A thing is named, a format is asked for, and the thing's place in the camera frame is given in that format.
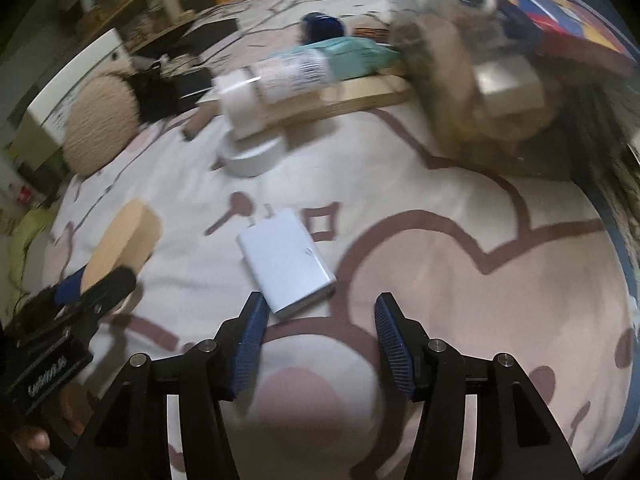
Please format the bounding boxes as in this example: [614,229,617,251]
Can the blue bottle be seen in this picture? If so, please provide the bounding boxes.
[300,11,346,43]

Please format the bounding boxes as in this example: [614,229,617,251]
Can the light blue packet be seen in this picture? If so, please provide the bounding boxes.
[295,35,406,81]

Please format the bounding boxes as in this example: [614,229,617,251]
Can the wooden oval brush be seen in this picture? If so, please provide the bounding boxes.
[80,198,163,293]

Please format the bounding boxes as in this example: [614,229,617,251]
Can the wooden board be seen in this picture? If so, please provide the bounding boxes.
[235,72,416,136]

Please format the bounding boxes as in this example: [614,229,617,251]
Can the white shoe box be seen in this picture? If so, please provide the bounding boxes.
[10,27,131,171]

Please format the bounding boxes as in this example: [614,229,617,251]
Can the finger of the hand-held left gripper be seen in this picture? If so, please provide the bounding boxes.
[65,266,138,326]
[20,269,87,321]

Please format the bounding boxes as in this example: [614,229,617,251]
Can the brown wooden stick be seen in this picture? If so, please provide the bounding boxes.
[182,105,221,141]

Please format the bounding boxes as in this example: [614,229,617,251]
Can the colourful box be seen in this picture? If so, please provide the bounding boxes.
[482,0,638,78]

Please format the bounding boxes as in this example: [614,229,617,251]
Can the white labelled bottle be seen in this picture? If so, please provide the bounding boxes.
[212,47,333,136]

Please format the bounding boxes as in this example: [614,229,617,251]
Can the person's left hand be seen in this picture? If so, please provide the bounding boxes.
[12,425,53,456]

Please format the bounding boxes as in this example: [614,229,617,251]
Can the printed blanket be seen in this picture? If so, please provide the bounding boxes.
[42,0,633,480]

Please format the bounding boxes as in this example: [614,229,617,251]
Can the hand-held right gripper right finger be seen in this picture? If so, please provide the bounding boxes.
[375,292,586,480]

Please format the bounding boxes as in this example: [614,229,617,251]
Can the white tape roll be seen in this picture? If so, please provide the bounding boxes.
[222,132,283,178]

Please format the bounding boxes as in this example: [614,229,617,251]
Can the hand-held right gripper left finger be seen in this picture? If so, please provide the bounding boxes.
[62,291,271,480]

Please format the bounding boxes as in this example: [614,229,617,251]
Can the yellow green cloth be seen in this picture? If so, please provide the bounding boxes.
[10,207,56,301]

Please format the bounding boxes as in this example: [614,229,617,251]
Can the black box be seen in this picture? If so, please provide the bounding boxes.
[182,17,241,51]

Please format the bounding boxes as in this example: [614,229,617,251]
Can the brown patterned packet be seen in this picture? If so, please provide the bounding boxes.
[352,24,392,43]

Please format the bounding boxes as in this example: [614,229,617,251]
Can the white power adapter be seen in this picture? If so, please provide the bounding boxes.
[235,203,337,320]

